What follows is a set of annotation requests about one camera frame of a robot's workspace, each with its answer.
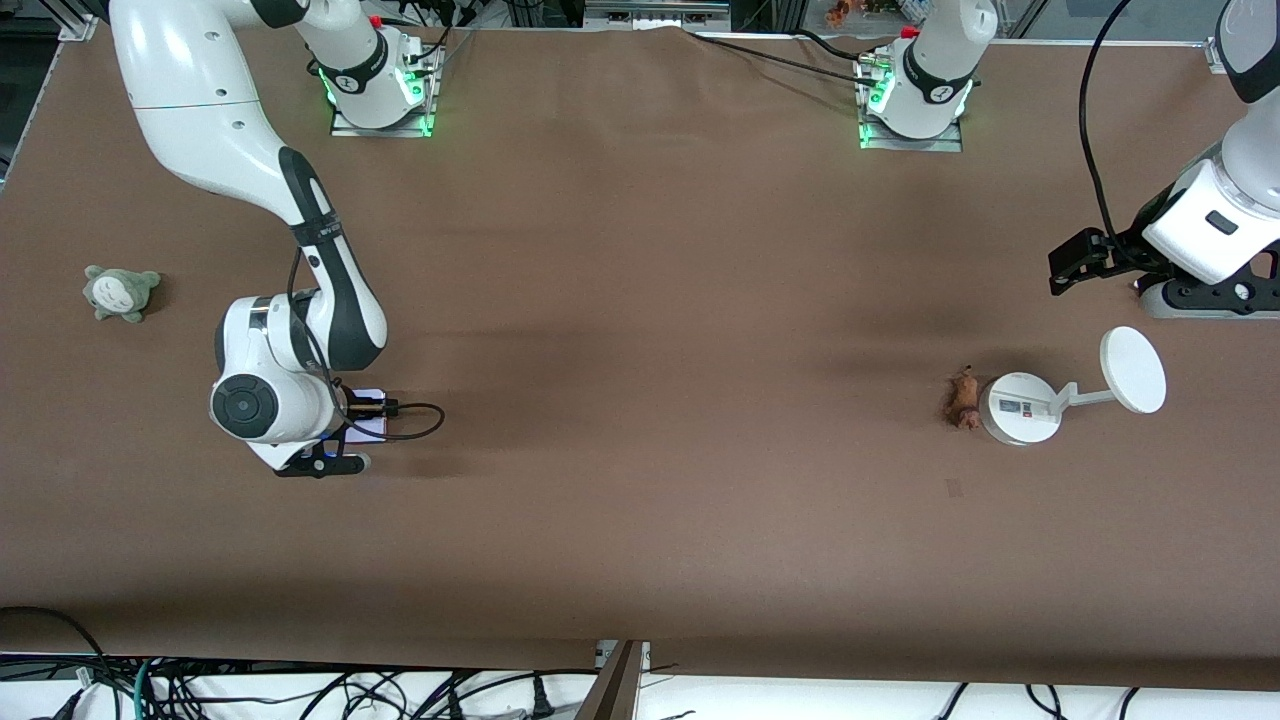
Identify lavender small card box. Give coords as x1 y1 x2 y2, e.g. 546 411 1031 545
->
350 387 390 442

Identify white round desk lamp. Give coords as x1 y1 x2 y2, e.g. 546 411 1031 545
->
977 325 1169 448

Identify grey green plush toy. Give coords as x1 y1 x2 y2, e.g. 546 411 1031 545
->
82 264 163 325

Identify brown table cover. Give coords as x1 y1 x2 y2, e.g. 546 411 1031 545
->
0 18 1280 693

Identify small orange toy figures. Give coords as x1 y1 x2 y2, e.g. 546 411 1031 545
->
824 0 907 27

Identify aluminium profile beam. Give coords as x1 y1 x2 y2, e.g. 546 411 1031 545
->
574 640 649 720

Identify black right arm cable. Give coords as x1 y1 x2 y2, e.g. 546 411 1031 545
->
289 250 448 443

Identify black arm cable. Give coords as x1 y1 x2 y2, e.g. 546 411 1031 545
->
1078 0 1139 249
289 250 448 443

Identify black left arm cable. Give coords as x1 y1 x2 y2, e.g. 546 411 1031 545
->
1078 0 1139 249

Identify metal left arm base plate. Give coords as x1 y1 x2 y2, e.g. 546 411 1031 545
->
857 52 965 154

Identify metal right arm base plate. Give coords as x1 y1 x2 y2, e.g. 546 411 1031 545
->
329 38 439 139

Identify black looped floor cable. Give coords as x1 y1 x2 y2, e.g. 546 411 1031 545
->
0 604 111 691

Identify black cable on table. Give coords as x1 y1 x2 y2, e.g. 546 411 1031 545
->
686 28 873 79

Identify aluminium frame rail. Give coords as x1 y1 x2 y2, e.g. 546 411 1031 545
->
584 0 733 32

